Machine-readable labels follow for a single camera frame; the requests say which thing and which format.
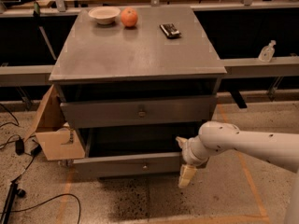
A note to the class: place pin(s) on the black snack packet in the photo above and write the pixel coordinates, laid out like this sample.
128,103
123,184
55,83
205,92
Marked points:
170,31

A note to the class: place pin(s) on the clear sanitizer bottle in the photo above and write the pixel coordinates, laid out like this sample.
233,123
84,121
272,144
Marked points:
267,52

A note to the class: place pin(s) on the black power adapter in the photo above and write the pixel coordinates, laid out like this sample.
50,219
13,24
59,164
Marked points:
19,147

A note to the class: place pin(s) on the grey drawer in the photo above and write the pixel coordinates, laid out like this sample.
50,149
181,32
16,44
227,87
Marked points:
133,150
139,111

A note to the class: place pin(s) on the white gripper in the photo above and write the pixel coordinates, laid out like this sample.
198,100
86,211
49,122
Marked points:
188,153

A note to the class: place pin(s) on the open cardboard box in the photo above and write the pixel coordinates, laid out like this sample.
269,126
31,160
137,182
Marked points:
57,139

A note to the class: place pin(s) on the black tripod stand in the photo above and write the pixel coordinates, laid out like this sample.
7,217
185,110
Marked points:
13,192

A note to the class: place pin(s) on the grey drawer cabinet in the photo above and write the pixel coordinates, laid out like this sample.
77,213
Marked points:
101,63

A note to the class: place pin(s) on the grey metal rail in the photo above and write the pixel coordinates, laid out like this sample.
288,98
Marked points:
38,75

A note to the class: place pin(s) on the white bowl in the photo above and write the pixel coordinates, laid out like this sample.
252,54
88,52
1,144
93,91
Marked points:
104,15

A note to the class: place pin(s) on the orange fruit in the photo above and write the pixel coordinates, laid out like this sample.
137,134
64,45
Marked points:
129,17

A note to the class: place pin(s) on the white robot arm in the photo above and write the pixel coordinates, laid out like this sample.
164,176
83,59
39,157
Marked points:
214,138

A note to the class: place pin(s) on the grey top drawer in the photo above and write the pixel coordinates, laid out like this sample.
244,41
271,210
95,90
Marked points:
139,111

